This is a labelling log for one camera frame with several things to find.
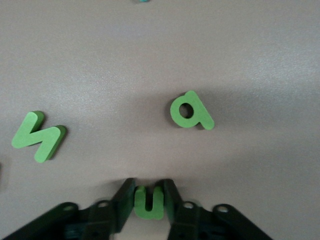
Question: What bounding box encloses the table cover sheet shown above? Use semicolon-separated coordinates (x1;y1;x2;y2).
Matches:
0;0;320;240

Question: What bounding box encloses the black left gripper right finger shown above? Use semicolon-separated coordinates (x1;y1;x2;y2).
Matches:
162;178;275;240

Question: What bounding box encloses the green foam letter u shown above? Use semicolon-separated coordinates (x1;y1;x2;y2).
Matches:
133;185;166;221

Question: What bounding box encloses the green foam letter N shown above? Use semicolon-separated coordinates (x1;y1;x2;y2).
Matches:
11;110;68;164

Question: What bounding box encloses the green foam letter b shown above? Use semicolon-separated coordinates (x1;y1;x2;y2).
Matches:
169;89;216;131

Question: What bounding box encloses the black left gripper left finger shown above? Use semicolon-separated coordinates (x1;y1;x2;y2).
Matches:
0;177;137;240

